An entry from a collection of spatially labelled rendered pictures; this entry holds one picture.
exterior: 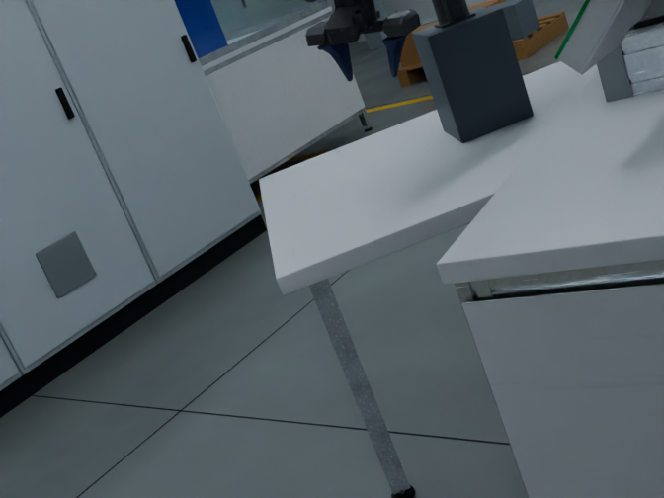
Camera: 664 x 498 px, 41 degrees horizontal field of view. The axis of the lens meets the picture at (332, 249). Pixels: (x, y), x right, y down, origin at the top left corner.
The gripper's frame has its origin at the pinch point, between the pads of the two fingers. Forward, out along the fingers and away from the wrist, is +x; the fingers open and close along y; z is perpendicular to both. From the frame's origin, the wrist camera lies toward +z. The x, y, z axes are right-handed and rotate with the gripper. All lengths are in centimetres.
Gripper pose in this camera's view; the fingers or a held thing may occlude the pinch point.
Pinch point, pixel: (368, 58)
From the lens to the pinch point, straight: 150.4
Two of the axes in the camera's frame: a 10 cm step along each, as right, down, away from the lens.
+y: 8.6, 0.2, -5.1
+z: -4.6, 4.7, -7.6
